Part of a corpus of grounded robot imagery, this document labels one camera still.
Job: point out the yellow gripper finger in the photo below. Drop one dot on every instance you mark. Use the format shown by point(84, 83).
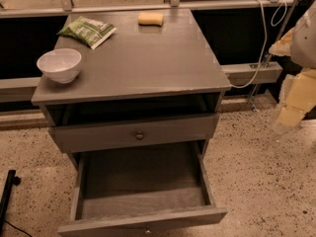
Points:
point(297, 97)
point(282, 47)

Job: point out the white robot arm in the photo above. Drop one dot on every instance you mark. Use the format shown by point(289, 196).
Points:
point(303, 47)

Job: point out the grey wooden drawer cabinet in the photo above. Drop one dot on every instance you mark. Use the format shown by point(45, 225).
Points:
point(139, 72)

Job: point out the grey upper drawer with knob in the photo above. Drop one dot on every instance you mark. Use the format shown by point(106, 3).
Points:
point(133, 133)

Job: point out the yellow sponge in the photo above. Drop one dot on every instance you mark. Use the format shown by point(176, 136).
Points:
point(151, 19)

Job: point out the green snack bag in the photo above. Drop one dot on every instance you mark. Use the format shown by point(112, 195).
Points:
point(91, 32)

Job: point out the white ceramic bowl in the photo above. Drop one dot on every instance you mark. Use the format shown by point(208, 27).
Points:
point(61, 65)

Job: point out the black bar on floor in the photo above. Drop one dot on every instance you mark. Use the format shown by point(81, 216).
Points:
point(11, 180)

